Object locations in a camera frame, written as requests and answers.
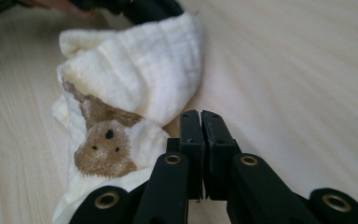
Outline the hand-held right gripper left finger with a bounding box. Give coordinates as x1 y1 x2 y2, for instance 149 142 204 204
180 109 207 201

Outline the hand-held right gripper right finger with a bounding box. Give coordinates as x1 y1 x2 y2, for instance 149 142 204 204
200 110 242 201

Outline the white cloth with brown print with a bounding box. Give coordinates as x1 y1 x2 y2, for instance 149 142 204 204
50 12 204 224

